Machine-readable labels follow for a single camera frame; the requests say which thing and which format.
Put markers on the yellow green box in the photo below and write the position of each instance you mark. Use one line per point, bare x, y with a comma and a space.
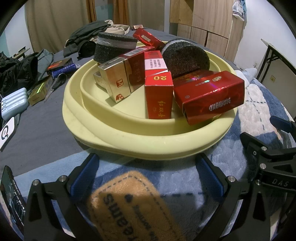
38, 92

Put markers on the red and silver cigarette box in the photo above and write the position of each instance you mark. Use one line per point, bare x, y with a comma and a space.
115, 81

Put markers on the black smartphone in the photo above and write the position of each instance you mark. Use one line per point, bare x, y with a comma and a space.
11, 197

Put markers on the black folding table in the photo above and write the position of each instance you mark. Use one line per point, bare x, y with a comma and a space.
275, 47

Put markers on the black round object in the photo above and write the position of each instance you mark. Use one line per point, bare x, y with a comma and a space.
85, 48

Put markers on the wall outlet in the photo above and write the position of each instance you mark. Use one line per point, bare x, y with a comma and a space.
273, 78

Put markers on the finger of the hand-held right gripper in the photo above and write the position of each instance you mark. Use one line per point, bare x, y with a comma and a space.
254, 148
281, 122

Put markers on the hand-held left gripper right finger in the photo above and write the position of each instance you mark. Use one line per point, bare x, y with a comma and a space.
211, 178

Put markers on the beige curtain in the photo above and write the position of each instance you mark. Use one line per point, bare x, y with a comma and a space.
53, 18

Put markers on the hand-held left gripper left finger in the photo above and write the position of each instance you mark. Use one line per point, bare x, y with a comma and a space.
85, 176

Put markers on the dark green jacket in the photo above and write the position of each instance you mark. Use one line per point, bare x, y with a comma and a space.
87, 32

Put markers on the red cigarette box white panel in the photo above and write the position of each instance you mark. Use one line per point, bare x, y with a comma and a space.
159, 97

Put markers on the white and blue garment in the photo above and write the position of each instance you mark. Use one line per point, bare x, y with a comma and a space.
238, 10

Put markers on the red holographic cigarette box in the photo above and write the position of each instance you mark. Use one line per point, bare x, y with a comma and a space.
208, 97

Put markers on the grey green garment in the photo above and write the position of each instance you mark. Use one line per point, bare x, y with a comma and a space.
44, 60

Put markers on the wooden wardrobe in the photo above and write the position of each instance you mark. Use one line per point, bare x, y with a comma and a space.
208, 18

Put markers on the white cloth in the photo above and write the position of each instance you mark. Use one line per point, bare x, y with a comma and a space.
248, 73

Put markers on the red and black box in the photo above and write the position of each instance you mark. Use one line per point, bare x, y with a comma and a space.
59, 64

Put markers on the brown curtain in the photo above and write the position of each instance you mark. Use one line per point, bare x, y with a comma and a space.
122, 11

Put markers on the red gold-striped cigarette box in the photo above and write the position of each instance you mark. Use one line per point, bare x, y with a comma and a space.
145, 38

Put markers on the black jacket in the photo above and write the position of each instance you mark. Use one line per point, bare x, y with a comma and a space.
16, 69

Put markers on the blue grip roll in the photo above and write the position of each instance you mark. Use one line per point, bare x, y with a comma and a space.
63, 70

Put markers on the blue white checkered blanket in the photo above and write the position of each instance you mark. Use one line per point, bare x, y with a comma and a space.
254, 104

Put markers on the scissors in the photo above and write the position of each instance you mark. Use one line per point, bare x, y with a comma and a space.
56, 82

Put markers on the beige cloth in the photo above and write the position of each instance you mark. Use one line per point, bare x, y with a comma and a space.
115, 29

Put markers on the light blue case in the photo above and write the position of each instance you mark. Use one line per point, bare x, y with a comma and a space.
13, 103

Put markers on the yellow collapsible basin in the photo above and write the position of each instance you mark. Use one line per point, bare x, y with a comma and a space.
120, 136

